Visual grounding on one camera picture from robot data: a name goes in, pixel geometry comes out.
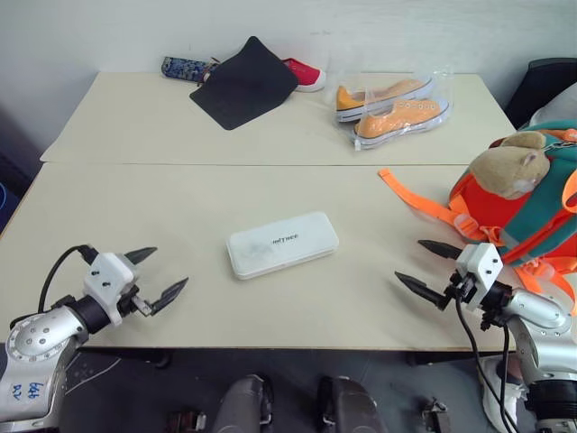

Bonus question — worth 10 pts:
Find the orange canvas sneaker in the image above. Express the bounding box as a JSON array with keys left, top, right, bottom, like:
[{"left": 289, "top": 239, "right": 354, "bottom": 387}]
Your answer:
[
  {"left": 334, "top": 78, "right": 435, "bottom": 124},
  {"left": 353, "top": 97, "right": 450, "bottom": 147}
]

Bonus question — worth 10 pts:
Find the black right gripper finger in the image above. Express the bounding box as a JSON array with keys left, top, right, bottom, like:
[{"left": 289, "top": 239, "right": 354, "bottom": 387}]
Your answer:
[
  {"left": 417, "top": 239, "right": 465, "bottom": 263},
  {"left": 394, "top": 271, "right": 452, "bottom": 310}
]

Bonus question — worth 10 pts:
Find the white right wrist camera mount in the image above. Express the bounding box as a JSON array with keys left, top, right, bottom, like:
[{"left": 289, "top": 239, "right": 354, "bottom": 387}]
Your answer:
[{"left": 453, "top": 243, "right": 505, "bottom": 313}]

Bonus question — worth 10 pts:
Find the black mat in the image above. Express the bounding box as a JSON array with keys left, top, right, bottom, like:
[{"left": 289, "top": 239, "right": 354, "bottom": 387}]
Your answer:
[{"left": 188, "top": 35, "right": 301, "bottom": 133}]

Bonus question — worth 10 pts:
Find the clear plastic shoe bag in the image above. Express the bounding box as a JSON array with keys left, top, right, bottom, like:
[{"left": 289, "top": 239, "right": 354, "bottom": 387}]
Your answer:
[{"left": 333, "top": 66, "right": 455, "bottom": 153}]

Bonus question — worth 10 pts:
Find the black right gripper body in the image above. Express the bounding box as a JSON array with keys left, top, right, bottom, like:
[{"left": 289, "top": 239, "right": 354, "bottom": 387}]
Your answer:
[{"left": 443, "top": 269, "right": 480, "bottom": 310}]

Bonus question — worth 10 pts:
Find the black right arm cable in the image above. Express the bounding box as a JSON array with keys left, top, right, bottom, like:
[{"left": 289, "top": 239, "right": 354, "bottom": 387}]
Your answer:
[{"left": 453, "top": 286, "right": 520, "bottom": 433}]

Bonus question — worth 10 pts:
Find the grey cloth bundle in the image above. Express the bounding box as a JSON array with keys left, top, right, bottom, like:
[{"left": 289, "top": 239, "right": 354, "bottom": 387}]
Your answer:
[{"left": 526, "top": 87, "right": 577, "bottom": 133}]

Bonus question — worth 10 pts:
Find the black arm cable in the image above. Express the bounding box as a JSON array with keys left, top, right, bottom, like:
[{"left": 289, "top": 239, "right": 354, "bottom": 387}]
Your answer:
[
  {"left": 453, "top": 286, "right": 520, "bottom": 433},
  {"left": 37, "top": 244, "right": 99, "bottom": 317}
]

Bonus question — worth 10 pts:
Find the green orange plush animal backpack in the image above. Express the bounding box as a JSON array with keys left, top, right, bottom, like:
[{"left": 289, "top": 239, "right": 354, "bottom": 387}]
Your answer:
[{"left": 377, "top": 118, "right": 577, "bottom": 318}]

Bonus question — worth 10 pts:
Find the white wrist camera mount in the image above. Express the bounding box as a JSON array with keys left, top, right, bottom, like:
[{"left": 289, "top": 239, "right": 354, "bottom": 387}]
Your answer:
[
  {"left": 82, "top": 252, "right": 139, "bottom": 327},
  {"left": 453, "top": 243, "right": 505, "bottom": 313}
]

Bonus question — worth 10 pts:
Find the black chair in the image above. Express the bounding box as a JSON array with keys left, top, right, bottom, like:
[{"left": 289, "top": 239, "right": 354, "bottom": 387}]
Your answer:
[{"left": 504, "top": 58, "right": 577, "bottom": 131}]

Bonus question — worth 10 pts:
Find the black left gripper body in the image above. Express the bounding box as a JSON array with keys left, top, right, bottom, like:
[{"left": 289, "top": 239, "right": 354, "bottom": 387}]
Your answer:
[{"left": 117, "top": 283, "right": 152, "bottom": 318}]

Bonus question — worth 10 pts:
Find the white rectangular case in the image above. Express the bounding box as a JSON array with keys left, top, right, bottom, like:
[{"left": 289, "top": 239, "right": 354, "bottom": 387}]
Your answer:
[{"left": 224, "top": 210, "right": 341, "bottom": 282}]

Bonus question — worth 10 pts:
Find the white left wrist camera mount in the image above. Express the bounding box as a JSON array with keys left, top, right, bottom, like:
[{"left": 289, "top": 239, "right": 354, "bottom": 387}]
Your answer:
[{"left": 82, "top": 252, "right": 139, "bottom": 327}]

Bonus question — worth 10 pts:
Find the dark rounded shape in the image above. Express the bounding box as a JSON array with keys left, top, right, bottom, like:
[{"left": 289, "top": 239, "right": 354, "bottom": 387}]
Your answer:
[
  {"left": 316, "top": 375, "right": 389, "bottom": 433},
  {"left": 210, "top": 373, "right": 275, "bottom": 433}
]

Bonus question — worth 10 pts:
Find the small dark metal foot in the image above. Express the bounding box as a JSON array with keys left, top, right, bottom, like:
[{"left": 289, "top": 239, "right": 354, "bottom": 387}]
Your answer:
[{"left": 419, "top": 397, "right": 453, "bottom": 433}]

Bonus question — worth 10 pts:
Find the red canvas shoe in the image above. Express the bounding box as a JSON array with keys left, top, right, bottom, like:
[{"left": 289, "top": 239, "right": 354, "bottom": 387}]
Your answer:
[{"left": 279, "top": 57, "right": 327, "bottom": 94}]

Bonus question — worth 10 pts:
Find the white sneaker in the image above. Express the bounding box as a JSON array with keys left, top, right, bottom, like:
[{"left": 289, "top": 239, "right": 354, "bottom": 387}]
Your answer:
[{"left": 478, "top": 355, "right": 529, "bottom": 428}]

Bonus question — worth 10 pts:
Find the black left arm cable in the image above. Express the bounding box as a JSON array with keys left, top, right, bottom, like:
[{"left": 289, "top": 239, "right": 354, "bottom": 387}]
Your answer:
[{"left": 37, "top": 244, "right": 99, "bottom": 317}]

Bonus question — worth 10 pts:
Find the blue patterned pouch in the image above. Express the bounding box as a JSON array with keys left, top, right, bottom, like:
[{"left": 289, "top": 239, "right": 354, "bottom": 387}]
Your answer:
[{"left": 160, "top": 55, "right": 221, "bottom": 84}]

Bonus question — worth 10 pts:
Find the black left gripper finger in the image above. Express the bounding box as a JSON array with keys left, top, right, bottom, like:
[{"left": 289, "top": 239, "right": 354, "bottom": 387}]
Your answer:
[
  {"left": 123, "top": 245, "right": 159, "bottom": 265},
  {"left": 150, "top": 276, "right": 190, "bottom": 318}
]

